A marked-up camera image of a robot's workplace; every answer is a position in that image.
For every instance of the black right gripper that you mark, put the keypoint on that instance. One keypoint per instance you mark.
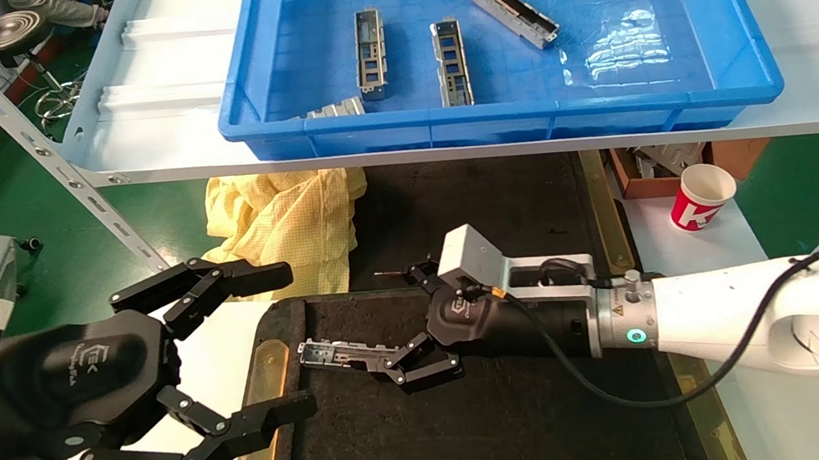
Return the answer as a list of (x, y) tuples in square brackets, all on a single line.
[(524, 324)]

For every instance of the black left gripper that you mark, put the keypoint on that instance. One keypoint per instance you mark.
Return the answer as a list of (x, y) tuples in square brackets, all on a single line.
[(85, 374)]

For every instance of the silver metal housing part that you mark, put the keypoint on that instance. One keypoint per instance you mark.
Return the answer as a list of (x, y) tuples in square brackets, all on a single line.
[(513, 11), (339, 353)]

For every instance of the half-hidden silver metal part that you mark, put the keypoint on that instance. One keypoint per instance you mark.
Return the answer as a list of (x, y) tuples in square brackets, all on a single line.
[(335, 108)]

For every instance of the grey metal housing part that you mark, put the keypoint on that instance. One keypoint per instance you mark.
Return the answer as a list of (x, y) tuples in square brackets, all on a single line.
[(371, 53), (452, 64)]

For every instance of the open silver metal housing part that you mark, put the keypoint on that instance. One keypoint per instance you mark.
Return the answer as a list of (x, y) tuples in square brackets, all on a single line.
[(513, 11)]

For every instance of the black tray with brass edges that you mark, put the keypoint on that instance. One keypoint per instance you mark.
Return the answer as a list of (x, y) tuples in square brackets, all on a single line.
[(473, 427), (468, 209)]

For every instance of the yellow checked cloth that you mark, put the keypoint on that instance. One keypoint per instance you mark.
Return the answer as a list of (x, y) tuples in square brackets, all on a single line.
[(288, 219)]

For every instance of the white shelf board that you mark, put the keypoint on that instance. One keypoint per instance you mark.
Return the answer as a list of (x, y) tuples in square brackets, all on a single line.
[(159, 126)]

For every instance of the small black caster wheel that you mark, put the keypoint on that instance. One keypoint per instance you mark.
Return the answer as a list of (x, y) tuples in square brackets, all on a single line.
[(31, 243)]

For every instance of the blue plastic bin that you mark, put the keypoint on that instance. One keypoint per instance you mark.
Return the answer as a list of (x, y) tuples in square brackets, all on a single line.
[(499, 71)]

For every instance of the metal parts in cardboard box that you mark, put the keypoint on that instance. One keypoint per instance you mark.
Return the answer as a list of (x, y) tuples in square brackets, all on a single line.
[(667, 158)]

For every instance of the red white paper cup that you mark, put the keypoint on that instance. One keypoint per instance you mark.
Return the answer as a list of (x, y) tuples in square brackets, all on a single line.
[(701, 202)]

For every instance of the brown cardboard box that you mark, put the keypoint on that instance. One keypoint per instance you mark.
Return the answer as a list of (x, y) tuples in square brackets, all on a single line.
[(737, 157)]

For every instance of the seated person in grey trousers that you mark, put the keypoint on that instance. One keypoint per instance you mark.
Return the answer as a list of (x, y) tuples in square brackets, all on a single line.
[(57, 8)]

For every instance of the black round stool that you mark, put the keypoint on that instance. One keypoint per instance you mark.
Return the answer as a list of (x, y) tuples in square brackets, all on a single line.
[(11, 34)]

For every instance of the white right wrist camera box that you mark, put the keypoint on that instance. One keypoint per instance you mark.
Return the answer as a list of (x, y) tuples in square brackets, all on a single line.
[(468, 258)]

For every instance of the silver camera mount bracket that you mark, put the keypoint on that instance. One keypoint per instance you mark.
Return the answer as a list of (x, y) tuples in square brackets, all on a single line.
[(549, 273)]

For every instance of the grey perforated shelf post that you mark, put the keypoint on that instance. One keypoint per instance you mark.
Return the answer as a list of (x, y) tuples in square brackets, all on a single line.
[(33, 146)]

